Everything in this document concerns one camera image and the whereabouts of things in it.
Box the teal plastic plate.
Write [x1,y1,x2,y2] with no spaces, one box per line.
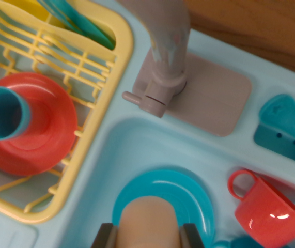
[112,169,215,248]

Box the red plastic plate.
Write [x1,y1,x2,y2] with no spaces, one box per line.
[0,72,77,177]

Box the teal dish brush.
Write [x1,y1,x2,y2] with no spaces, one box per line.
[253,93,295,167]

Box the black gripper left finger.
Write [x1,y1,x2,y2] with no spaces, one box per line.
[91,223,119,248]

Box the yellow plastic dish rack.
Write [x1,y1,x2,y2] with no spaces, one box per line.
[0,0,134,224]

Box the teal plastic utensil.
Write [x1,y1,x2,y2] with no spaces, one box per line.
[37,0,117,51]

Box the grey toy faucet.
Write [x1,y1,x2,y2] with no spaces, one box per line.
[116,0,253,137]

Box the teal plastic handled cup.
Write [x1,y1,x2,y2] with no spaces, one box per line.
[213,236,267,248]

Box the light blue toy sink unit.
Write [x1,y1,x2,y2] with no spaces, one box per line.
[0,0,295,248]

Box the cream toy detergent bottle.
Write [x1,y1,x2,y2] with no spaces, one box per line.
[116,195,182,248]

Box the teal plastic tumbler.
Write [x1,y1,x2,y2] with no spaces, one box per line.
[0,86,32,141]

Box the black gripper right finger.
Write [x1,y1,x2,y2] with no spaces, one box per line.
[179,223,205,248]

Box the red plastic handled cup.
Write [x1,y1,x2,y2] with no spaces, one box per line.
[227,169,295,247]

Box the yellow plastic utensil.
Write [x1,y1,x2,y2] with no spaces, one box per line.
[15,0,65,29]

